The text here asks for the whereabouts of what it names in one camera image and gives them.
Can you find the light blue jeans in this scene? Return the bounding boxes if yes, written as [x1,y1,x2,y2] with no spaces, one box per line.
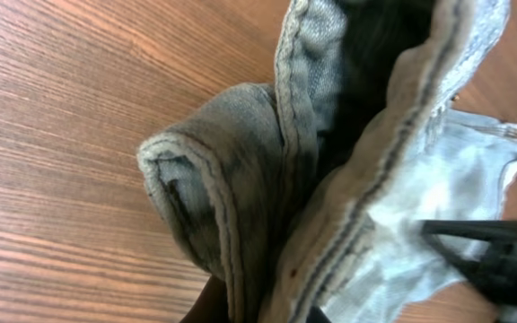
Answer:
[137,0,517,322]

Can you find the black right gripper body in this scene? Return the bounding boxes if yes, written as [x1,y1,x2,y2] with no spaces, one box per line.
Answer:
[421,220,517,306]

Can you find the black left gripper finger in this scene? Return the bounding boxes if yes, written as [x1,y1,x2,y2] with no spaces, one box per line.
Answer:
[180,276,230,323]

